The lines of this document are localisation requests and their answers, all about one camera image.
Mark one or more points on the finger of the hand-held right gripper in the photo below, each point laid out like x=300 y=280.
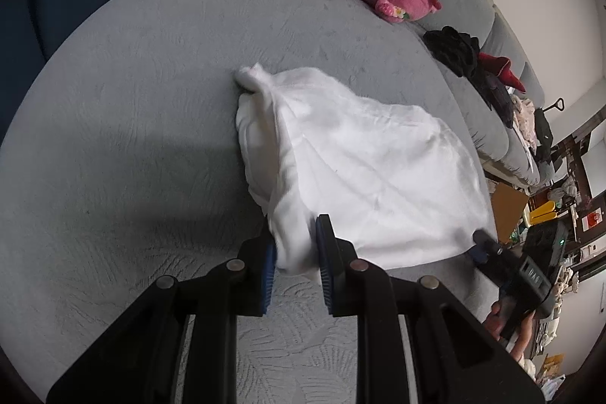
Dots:
x=487 y=248

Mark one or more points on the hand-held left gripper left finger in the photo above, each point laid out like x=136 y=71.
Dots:
x=270 y=276

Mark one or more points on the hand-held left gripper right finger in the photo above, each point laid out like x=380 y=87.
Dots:
x=324 y=271

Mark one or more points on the white t-shirt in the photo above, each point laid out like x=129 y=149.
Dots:
x=369 y=158

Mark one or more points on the black clothes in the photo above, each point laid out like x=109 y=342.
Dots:
x=454 y=49

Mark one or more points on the person's right hand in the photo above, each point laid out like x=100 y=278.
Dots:
x=521 y=340

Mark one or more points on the brown cardboard sheet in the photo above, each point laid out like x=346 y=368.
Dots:
x=509 y=207

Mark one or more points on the yellow container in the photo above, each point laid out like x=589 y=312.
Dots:
x=542 y=213

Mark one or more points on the black bag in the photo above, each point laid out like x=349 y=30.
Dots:
x=544 y=134

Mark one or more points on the pink and white cloth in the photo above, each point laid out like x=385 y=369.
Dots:
x=523 y=120

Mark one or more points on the dark wooden shelf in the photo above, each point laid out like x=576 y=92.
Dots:
x=592 y=158

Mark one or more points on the dark jacket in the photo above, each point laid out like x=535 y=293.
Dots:
x=494 y=94

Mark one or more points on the red garment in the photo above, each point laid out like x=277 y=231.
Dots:
x=509 y=75

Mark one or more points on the grey sofa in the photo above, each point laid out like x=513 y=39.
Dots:
x=142 y=101

